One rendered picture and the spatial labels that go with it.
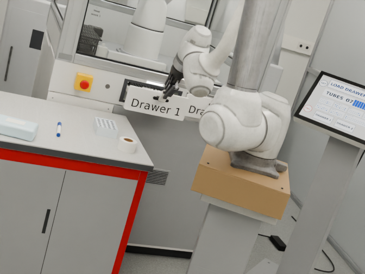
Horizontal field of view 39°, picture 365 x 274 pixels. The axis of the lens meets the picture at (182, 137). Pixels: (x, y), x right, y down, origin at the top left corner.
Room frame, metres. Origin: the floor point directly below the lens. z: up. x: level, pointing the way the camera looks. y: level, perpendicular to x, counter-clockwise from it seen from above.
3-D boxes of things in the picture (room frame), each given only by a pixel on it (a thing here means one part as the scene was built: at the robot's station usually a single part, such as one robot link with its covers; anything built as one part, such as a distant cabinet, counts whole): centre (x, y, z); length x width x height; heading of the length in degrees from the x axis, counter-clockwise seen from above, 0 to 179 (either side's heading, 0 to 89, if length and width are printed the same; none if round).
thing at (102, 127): (2.02, 0.31, 0.78); 0.12 x 0.08 x 0.04; 20
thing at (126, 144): (1.89, 0.19, 0.78); 0.07 x 0.07 x 0.04
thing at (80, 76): (2.26, 0.50, 0.88); 0.07 x 0.05 x 0.07; 112
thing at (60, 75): (2.87, 0.34, 0.87); 1.02 x 0.95 x 0.14; 112
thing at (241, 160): (1.85, -0.29, 0.90); 0.22 x 0.18 x 0.06; 96
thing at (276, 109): (1.83, -0.27, 1.03); 0.18 x 0.16 x 0.22; 141
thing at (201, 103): (2.52, -0.10, 0.87); 0.29 x 0.02 x 0.11; 112
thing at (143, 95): (2.30, 0.16, 0.87); 0.29 x 0.02 x 0.11; 112
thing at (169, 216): (2.87, 0.33, 0.40); 1.03 x 0.95 x 0.80; 112
